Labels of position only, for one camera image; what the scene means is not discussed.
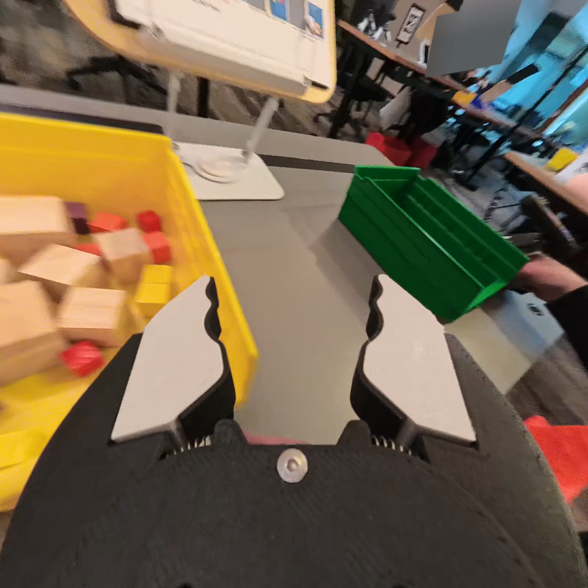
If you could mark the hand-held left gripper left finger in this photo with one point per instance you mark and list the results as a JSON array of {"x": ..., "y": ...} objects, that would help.
[{"x": 174, "y": 367}]

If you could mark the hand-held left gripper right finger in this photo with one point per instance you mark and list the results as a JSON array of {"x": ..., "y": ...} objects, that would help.
[{"x": 413, "y": 367}]

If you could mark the pile of wooden cubes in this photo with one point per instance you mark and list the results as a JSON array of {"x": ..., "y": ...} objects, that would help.
[{"x": 92, "y": 312}]

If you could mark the green plastic bin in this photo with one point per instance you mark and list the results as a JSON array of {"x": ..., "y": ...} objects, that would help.
[{"x": 390, "y": 239}]

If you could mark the yellow plastic bin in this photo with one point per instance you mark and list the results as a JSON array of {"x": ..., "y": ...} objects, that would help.
[{"x": 202, "y": 239}]

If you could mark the yellow box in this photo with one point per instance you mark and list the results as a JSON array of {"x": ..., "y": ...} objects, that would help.
[{"x": 561, "y": 158}]

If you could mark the person's right hand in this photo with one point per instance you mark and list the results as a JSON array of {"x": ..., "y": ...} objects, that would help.
[{"x": 556, "y": 278}]

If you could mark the orange plastic bin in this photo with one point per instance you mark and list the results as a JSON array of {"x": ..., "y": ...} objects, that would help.
[{"x": 560, "y": 454}]

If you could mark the red plastic bin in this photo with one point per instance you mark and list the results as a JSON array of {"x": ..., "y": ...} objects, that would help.
[
  {"x": 425, "y": 154},
  {"x": 393, "y": 147}
]

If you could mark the white sign stand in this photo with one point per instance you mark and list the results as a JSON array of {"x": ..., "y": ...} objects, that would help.
[{"x": 243, "y": 183}]

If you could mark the long wooden top desk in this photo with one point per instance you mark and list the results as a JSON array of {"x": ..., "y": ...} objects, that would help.
[{"x": 381, "y": 48}]

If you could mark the small black framed sign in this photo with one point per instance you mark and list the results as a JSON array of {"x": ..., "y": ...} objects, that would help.
[{"x": 410, "y": 23}]

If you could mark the white instruction sheet board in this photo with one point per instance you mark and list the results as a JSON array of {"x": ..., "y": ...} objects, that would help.
[{"x": 220, "y": 41}]

